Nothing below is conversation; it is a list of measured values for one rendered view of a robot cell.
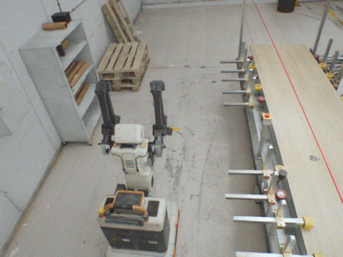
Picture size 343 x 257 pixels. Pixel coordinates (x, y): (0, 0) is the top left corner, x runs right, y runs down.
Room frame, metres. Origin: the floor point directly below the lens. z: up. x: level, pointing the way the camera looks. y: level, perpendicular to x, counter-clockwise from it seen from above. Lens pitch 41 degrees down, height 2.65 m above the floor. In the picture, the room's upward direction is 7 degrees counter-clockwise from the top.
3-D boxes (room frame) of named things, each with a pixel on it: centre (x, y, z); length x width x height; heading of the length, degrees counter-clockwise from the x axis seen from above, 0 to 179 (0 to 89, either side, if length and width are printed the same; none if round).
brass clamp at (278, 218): (0.87, -0.69, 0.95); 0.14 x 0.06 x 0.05; 169
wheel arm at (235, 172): (1.37, -0.69, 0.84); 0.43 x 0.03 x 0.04; 79
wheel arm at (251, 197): (1.13, -0.61, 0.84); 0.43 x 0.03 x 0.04; 79
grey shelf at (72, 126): (3.33, 1.28, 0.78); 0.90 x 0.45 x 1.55; 169
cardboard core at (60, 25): (3.44, 1.26, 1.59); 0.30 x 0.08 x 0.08; 79
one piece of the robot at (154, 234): (1.22, 0.36, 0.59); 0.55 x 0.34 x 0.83; 78
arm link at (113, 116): (1.80, 0.46, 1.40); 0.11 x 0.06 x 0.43; 78
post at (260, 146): (1.64, -0.84, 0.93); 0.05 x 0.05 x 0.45; 79
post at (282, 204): (0.90, -0.70, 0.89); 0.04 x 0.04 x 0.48; 79
